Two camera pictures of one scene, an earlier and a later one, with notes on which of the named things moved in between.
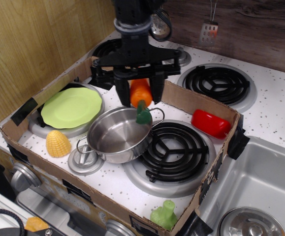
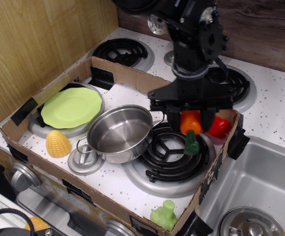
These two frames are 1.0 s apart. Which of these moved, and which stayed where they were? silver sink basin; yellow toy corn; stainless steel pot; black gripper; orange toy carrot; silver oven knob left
Moved: orange toy carrot; black gripper
Stayed: silver oven knob left; stainless steel pot; silver sink basin; yellow toy corn
